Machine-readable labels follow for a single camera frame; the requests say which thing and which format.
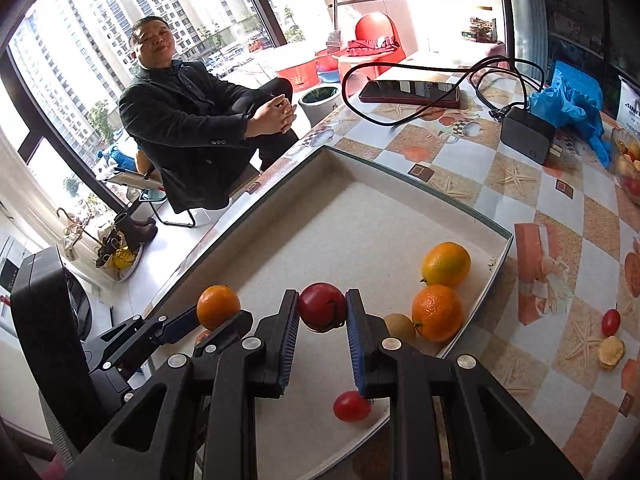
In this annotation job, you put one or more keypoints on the smooth yellowish orange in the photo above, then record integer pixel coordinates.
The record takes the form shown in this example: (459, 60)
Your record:
(445, 264)

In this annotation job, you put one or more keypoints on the phone in red case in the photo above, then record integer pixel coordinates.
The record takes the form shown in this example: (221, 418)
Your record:
(410, 92)

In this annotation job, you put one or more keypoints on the folding chair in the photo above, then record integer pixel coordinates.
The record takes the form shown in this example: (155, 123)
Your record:
(125, 177)

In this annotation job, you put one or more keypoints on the dark boots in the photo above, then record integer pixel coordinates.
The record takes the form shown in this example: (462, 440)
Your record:
(137, 232)

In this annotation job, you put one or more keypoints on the small red fruit with stem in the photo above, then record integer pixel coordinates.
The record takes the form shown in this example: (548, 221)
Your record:
(610, 322)

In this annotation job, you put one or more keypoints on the pile of mixed fruit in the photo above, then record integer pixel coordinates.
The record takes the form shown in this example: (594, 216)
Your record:
(631, 165)

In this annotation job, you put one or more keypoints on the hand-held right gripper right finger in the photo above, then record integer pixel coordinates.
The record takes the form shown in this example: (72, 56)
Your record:
(356, 350)

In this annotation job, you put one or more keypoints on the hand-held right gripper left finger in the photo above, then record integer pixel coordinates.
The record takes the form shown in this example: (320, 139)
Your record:
(289, 345)

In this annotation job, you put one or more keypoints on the blue plastic bag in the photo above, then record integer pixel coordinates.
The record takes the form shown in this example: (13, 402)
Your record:
(565, 105)

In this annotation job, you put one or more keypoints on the printed checkered tablecloth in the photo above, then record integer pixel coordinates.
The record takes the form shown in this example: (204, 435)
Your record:
(550, 200)

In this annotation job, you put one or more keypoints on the folded umbrella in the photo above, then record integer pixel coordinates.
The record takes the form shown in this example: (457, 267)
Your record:
(67, 232)

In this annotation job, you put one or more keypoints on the white shallow tray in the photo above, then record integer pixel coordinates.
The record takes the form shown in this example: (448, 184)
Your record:
(360, 230)

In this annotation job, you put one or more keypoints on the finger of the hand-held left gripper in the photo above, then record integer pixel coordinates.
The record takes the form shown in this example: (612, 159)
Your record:
(230, 330)
(175, 324)

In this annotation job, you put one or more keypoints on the glass bowl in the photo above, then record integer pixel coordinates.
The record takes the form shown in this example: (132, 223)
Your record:
(622, 190)

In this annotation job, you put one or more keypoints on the black power adapter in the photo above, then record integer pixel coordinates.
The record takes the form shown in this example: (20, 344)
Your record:
(527, 135)

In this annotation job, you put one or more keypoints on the white printed bag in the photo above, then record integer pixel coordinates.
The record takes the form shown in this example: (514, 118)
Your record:
(631, 105)

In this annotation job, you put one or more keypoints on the large rough-skinned orange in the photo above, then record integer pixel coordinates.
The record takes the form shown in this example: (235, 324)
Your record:
(437, 312)

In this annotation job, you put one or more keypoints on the brown kiwi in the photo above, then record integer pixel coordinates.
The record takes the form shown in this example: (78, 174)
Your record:
(399, 327)

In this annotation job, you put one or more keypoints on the yellow bundle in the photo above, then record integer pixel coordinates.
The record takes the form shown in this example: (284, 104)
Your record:
(124, 259)

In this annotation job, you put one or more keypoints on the red chair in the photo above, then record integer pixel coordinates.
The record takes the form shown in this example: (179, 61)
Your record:
(375, 30)

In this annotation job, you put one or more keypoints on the blue crate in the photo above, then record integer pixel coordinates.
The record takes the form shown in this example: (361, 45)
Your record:
(580, 82)

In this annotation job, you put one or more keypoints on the red apple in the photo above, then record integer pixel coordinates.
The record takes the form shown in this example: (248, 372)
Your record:
(322, 306)

